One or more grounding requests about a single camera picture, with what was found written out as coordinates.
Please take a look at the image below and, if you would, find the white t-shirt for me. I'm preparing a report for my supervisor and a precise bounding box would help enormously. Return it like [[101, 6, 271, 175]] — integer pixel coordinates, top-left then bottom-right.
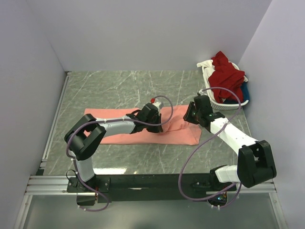
[[197, 60, 215, 96]]

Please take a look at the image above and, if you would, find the salmon pink t-shirt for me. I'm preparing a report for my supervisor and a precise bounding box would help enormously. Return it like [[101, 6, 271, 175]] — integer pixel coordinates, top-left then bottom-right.
[[84, 105, 202, 145]]

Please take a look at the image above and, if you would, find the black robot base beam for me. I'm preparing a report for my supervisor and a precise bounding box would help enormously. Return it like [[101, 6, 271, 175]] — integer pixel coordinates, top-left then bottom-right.
[[66, 173, 239, 206]]

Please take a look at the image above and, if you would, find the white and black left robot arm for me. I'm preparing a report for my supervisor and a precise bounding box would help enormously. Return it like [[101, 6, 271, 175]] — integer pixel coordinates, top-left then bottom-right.
[[64, 102, 163, 192]]

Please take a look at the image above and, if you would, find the aluminium rail frame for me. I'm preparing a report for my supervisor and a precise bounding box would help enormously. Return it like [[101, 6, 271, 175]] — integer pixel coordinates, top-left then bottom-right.
[[15, 71, 288, 229]]

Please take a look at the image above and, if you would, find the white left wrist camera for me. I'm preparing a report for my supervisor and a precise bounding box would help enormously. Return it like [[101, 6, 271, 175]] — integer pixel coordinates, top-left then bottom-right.
[[151, 98, 164, 112]]

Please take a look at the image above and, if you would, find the white laundry basket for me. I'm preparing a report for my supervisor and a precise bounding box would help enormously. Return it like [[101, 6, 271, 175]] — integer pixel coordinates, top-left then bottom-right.
[[209, 62, 249, 110]]

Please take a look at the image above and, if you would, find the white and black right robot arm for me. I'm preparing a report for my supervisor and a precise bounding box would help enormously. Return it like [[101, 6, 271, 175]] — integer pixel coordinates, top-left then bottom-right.
[[183, 95, 277, 190]]

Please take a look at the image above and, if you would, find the blue t-shirt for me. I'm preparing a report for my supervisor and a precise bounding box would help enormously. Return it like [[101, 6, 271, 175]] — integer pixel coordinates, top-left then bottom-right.
[[224, 75, 250, 104]]

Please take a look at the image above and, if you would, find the red t-shirt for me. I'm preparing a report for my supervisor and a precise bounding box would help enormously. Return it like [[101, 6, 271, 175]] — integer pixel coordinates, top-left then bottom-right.
[[208, 51, 245, 102]]

